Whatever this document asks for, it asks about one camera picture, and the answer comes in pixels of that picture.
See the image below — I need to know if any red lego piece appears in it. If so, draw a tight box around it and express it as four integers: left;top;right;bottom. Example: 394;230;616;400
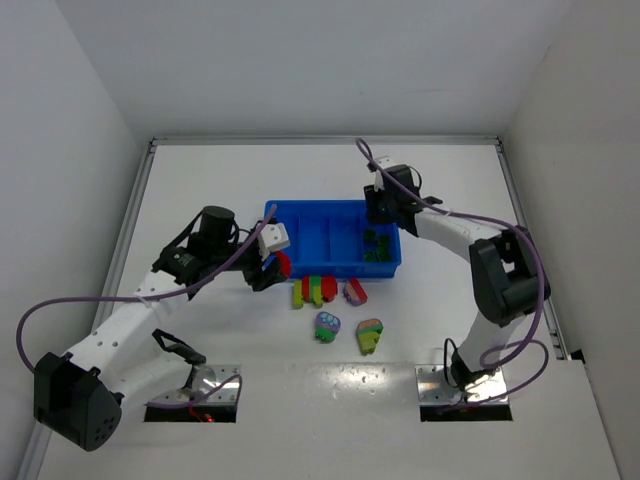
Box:
275;251;293;278

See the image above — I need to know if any green lego cluster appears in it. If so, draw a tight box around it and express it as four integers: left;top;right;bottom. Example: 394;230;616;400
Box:
376;245;392;262

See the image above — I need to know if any red purple rounded lego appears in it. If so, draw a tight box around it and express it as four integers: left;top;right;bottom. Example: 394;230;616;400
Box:
343;278;368;306

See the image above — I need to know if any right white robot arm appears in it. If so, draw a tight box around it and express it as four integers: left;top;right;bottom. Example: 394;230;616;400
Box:
364;158;550;390

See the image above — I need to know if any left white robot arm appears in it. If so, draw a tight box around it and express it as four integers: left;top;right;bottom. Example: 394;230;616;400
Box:
32;206;292;452

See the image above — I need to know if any striped red green lego stack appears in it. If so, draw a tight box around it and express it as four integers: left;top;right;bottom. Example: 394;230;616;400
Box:
292;275;338;309

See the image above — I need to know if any blue divided plastic bin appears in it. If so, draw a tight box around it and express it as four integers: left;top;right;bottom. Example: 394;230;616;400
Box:
264;200;402;279

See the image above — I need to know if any purple paw print lego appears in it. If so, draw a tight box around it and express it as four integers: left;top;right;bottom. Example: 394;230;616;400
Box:
314;311;341;343

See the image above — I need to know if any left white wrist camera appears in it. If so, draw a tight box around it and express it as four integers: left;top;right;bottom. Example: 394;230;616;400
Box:
258;223;291;260

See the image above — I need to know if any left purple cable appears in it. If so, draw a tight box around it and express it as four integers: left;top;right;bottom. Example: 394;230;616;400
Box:
15;203;279;409

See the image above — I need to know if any purple cable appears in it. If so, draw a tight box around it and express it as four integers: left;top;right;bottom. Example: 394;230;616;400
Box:
15;203;279;409
354;137;549;401

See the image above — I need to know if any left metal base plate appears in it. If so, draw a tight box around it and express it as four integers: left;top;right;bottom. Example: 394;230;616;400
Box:
143;365;242;424

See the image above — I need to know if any metal base plate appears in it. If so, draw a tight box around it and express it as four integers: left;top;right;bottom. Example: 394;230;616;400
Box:
415;364;513;423
143;365;242;424

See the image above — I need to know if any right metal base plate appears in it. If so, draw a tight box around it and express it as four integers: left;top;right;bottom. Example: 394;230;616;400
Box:
415;364;513;423

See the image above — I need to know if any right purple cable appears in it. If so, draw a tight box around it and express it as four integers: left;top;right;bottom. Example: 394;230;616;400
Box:
354;137;549;401

